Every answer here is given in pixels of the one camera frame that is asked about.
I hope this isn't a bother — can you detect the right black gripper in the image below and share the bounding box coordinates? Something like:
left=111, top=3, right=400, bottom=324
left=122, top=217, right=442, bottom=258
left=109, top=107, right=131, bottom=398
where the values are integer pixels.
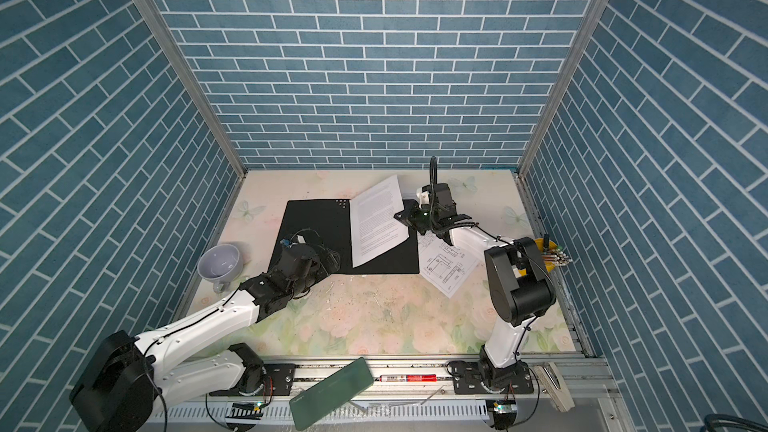
left=394, top=201, right=440, bottom=237

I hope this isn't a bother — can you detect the orange black file folder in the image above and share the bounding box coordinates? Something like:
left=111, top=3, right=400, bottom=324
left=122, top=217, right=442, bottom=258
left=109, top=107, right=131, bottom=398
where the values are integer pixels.
left=269, top=199, right=420, bottom=275

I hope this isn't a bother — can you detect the text printed paper sheet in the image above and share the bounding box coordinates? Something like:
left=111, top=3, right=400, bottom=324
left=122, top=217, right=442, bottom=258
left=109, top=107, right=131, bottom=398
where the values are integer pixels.
left=350, top=175, right=409, bottom=268

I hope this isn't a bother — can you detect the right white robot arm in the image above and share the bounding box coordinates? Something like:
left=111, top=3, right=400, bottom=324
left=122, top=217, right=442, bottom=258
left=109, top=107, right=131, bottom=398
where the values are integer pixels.
left=394, top=183, right=556, bottom=390

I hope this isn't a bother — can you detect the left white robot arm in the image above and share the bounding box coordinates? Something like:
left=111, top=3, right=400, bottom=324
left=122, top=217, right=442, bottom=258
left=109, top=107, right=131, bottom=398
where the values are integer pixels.
left=69, top=230, right=341, bottom=431

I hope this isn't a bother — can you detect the technical drawing paper sheet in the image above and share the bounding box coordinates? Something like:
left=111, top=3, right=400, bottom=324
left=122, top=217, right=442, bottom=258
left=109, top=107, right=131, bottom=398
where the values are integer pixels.
left=418, top=233, right=479, bottom=298

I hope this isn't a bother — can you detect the grey ceramic mug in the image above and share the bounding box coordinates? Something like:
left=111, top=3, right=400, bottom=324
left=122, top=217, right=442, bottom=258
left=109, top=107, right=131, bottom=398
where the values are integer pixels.
left=197, top=243, right=244, bottom=294

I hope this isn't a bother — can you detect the yellow pen cup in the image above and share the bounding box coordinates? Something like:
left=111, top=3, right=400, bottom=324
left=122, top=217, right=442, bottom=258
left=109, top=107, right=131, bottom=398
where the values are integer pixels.
left=535, top=238, right=559, bottom=254

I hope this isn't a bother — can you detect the green board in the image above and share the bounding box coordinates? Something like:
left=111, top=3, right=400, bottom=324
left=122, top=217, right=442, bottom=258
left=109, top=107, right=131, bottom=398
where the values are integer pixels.
left=289, top=357, right=375, bottom=431

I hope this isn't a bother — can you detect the red marker pen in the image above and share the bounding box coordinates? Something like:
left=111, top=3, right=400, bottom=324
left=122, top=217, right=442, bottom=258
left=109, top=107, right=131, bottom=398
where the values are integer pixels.
left=377, top=374, right=437, bottom=383

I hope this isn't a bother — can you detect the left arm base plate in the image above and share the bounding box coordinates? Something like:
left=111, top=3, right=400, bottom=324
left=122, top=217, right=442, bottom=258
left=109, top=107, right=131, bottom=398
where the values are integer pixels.
left=210, top=363, right=297, bottom=398

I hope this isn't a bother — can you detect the aluminium front rail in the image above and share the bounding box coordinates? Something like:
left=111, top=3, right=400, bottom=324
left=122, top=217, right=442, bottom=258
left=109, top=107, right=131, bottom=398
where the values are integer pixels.
left=139, top=351, right=618, bottom=407

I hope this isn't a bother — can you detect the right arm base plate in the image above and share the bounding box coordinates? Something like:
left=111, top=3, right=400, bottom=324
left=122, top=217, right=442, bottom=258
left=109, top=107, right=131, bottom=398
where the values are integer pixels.
left=445, top=360, right=534, bottom=395

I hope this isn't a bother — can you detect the aluminium corner frame post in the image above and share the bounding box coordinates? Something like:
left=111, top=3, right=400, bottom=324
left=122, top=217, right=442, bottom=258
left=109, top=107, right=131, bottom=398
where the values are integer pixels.
left=517, top=0, right=609, bottom=177

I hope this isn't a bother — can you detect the left aluminium frame post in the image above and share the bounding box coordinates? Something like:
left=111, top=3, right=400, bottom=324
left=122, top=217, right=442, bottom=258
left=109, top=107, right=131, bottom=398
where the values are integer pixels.
left=132, top=0, right=247, bottom=179

